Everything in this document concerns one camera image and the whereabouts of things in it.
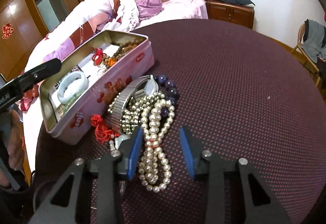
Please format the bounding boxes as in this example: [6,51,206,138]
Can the jade gourd red cord pendant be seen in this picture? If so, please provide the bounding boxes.
[91,115,130,152]

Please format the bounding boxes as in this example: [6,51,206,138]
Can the white pearl necklace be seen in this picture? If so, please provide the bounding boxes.
[138,99,176,193]

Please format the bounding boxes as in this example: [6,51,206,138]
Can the dark purple bead bracelet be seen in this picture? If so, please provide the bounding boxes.
[152,74,181,118]

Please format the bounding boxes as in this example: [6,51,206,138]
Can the coin charm red knot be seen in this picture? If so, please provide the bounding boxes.
[92,48,107,66]

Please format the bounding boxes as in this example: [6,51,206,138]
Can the wooden bead bracelet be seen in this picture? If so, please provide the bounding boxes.
[100,38,142,69]

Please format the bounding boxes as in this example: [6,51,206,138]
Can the person's left hand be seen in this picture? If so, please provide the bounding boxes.
[7,110,25,171]

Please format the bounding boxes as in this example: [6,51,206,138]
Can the pale white jade bangle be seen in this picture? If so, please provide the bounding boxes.
[57,71,89,105]

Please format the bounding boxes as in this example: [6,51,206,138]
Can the pink metal tin box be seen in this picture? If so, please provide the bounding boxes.
[39,30,154,145]

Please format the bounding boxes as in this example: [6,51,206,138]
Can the dark purple dotted tablecloth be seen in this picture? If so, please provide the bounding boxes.
[35,18,326,224]

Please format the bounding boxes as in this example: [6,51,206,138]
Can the wooden wardrobe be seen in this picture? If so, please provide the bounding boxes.
[1,0,83,80]

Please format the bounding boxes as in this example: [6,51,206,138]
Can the silver stretch watch band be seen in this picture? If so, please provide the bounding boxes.
[109,75,150,133]

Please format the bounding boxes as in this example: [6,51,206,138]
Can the patchwork pink quilt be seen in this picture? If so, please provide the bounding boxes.
[15,0,140,112]

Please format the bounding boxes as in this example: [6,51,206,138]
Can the wicker chair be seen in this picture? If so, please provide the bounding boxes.
[291,23,321,87]

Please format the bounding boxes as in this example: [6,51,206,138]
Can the bed with pink sheet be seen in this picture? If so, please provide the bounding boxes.
[22,0,209,172]

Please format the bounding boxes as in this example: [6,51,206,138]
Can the wooden nightstand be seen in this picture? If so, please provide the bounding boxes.
[206,0,255,29]

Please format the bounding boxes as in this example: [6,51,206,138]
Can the grey clothes on chair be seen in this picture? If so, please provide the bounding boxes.
[302,19,325,64]

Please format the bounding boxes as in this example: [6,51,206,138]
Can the purple blanket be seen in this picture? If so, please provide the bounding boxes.
[135,0,162,21]

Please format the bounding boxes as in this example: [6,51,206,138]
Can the silver metallic bead necklace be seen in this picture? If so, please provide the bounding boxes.
[108,91,166,136]

